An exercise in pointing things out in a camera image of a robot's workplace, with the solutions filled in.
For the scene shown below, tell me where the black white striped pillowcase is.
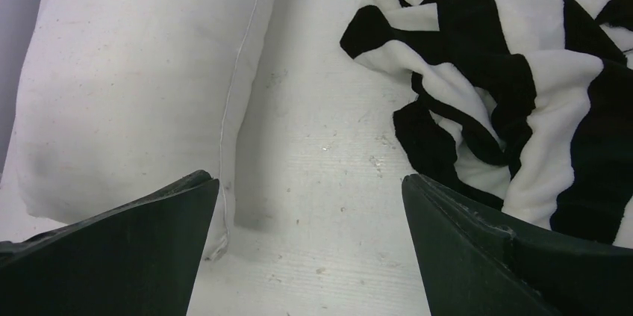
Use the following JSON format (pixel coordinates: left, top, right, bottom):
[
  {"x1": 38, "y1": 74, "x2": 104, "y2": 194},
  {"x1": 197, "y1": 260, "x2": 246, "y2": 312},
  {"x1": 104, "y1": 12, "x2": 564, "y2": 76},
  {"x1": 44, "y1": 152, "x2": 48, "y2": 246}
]
[{"x1": 340, "y1": 0, "x2": 632, "y2": 248}]

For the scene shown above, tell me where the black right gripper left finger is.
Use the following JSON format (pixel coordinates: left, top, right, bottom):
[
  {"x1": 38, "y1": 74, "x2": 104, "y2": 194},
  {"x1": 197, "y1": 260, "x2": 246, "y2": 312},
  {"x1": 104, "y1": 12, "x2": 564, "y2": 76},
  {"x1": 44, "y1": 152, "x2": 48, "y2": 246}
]
[{"x1": 1, "y1": 170, "x2": 219, "y2": 315}]

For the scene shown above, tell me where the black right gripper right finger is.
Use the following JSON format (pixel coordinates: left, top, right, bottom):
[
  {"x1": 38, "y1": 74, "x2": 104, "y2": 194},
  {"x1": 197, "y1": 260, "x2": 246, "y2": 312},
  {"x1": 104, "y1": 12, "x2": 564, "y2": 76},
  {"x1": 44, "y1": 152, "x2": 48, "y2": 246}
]
[{"x1": 402, "y1": 174, "x2": 632, "y2": 315}]

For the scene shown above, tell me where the white pillow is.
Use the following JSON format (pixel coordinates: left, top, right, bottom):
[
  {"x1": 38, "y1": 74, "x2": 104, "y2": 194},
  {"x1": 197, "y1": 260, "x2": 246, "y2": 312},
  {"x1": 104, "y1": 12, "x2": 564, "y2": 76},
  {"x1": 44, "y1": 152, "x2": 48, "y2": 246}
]
[{"x1": 2, "y1": 0, "x2": 274, "y2": 261}]

